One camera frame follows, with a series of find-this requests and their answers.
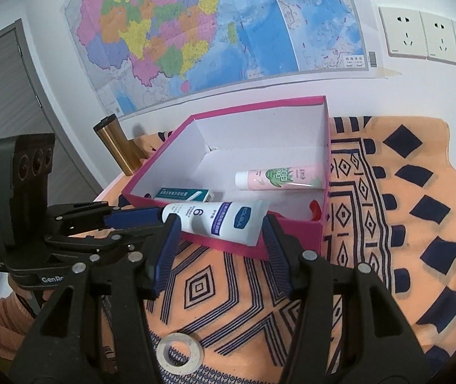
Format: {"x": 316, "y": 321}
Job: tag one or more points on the grey door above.
{"x": 8, "y": 96}

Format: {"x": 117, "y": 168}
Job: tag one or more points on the gold metal thermos cup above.
{"x": 118, "y": 146}

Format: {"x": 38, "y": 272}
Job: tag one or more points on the reddish brown comb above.
{"x": 315, "y": 210}

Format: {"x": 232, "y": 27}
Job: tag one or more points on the pink cardboard box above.
{"x": 252, "y": 136}

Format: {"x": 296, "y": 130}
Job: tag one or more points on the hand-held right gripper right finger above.
{"x": 277, "y": 256}

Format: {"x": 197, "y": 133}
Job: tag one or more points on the wall map poster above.
{"x": 212, "y": 28}

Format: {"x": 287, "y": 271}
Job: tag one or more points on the white tape roll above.
{"x": 166, "y": 362}

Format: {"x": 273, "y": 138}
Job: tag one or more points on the white wall socket panel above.
{"x": 424, "y": 34}

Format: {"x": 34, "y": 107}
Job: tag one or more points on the pink tube with green print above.
{"x": 276, "y": 178}

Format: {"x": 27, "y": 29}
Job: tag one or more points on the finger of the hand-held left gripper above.
{"x": 108, "y": 242}
{"x": 132, "y": 216}

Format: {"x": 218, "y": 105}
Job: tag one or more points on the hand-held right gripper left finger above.
{"x": 168, "y": 248}

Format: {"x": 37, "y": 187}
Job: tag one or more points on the orange patterned blanket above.
{"x": 372, "y": 248}

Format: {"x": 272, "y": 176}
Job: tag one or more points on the blue and white medicine box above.
{"x": 180, "y": 195}

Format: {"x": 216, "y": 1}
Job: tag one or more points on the white tube with blue label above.
{"x": 220, "y": 220}

